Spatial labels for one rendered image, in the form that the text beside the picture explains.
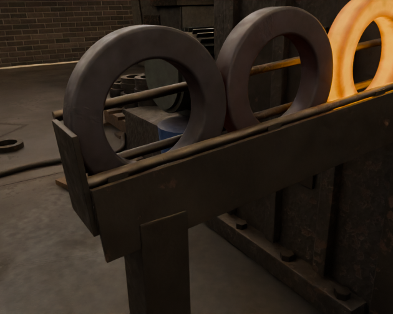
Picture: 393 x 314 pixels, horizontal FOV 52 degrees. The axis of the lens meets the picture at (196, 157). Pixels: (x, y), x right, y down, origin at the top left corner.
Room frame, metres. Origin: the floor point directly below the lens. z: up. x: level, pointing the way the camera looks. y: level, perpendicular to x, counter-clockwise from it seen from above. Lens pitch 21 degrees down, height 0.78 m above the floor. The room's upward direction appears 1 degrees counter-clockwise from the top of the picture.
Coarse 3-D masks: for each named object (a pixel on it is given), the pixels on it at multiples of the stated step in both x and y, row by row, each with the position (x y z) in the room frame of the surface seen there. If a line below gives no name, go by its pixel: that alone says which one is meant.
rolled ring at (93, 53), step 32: (128, 32) 0.40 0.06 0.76; (160, 32) 0.42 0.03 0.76; (96, 64) 0.38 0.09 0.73; (128, 64) 0.40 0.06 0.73; (192, 64) 0.44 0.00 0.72; (64, 96) 0.39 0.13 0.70; (96, 96) 0.38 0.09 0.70; (192, 96) 0.47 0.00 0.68; (224, 96) 0.46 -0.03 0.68; (96, 128) 0.38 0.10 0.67; (192, 128) 0.46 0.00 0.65; (96, 160) 0.38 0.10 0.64; (128, 160) 0.42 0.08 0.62
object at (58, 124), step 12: (60, 132) 0.38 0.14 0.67; (72, 132) 0.36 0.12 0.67; (60, 144) 0.40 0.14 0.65; (72, 144) 0.35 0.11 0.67; (72, 156) 0.36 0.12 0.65; (72, 168) 0.37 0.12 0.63; (84, 168) 0.35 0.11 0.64; (72, 180) 0.38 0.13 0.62; (84, 180) 0.35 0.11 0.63; (72, 192) 0.39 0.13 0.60; (84, 192) 0.35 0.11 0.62; (72, 204) 0.41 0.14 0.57; (84, 204) 0.36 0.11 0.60; (84, 216) 0.37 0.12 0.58; (96, 228) 0.35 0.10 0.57
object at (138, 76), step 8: (120, 80) 2.81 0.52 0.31; (128, 80) 2.48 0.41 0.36; (136, 80) 2.29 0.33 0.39; (144, 80) 2.25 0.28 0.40; (112, 88) 2.69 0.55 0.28; (120, 88) 2.67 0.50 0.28; (128, 88) 2.47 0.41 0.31; (136, 88) 2.30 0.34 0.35; (144, 88) 2.25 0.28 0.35; (112, 96) 2.70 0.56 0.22; (136, 104) 2.46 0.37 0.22; (144, 104) 2.27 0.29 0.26; (152, 104) 2.26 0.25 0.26; (104, 112) 2.83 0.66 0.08; (112, 112) 2.60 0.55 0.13; (120, 112) 2.63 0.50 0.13; (104, 120) 2.82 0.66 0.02; (112, 120) 2.69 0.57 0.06; (120, 120) 2.54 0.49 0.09; (120, 128) 2.55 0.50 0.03; (120, 136) 2.43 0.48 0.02
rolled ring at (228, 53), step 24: (240, 24) 0.50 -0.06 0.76; (264, 24) 0.49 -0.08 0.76; (288, 24) 0.51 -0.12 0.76; (312, 24) 0.53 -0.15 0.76; (240, 48) 0.47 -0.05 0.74; (312, 48) 0.54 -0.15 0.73; (240, 72) 0.47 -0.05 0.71; (312, 72) 0.55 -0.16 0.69; (240, 96) 0.48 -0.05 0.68; (312, 96) 0.54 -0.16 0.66; (240, 120) 0.48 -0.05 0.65
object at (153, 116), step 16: (192, 32) 1.94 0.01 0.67; (208, 32) 1.93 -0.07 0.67; (208, 48) 1.88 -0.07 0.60; (160, 64) 1.90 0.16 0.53; (160, 80) 1.90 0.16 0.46; (176, 80) 1.78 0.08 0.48; (176, 96) 1.78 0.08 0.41; (128, 112) 2.17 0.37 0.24; (144, 112) 2.12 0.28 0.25; (160, 112) 2.11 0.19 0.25; (176, 112) 2.10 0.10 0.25; (128, 128) 2.17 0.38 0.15; (144, 128) 1.98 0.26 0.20; (128, 144) 2.19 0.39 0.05; (144, 144) 2.00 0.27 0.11
